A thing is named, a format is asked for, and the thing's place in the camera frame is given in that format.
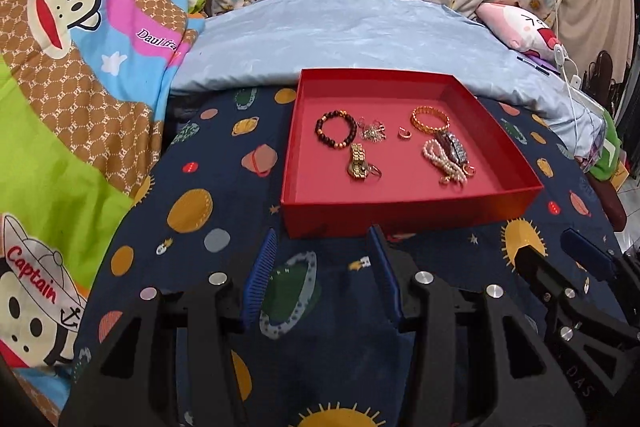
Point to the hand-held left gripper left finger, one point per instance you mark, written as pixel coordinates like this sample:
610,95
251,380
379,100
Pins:
260,279

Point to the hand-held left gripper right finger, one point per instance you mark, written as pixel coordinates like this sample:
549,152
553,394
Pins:
385,274

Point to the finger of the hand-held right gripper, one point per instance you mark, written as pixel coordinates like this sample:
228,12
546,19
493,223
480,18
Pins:
537,272
585,252

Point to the red jewelry tray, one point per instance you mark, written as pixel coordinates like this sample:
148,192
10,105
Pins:
400,194

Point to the gold link watch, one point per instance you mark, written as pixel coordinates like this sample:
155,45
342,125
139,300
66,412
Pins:
357,159

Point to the clear crystal earring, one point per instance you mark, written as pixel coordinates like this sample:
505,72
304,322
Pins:
376,136

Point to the black silver watch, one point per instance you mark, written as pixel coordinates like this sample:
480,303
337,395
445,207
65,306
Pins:
452,147

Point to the navy space print blanket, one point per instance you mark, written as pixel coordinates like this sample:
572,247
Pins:
210,187

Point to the green cloth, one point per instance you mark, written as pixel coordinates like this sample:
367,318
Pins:
606,147

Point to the dark red chair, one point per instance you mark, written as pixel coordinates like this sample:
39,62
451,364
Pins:
600,74

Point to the pink plush pillow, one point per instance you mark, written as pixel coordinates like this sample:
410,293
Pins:
520,27

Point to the light blue sheet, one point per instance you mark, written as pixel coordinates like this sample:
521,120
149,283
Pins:
325,32

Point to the cartoon monkey blanket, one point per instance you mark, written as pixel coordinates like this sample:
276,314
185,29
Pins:
75,107

